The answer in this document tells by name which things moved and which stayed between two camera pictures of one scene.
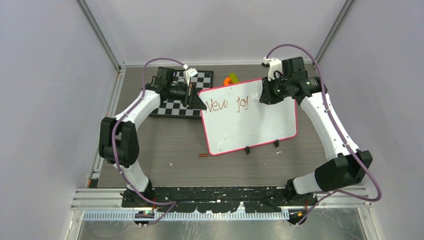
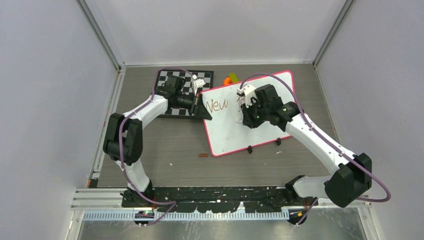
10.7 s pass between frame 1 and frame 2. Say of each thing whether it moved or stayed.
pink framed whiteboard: stayed
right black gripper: moved
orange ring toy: stayed
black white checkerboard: stayed
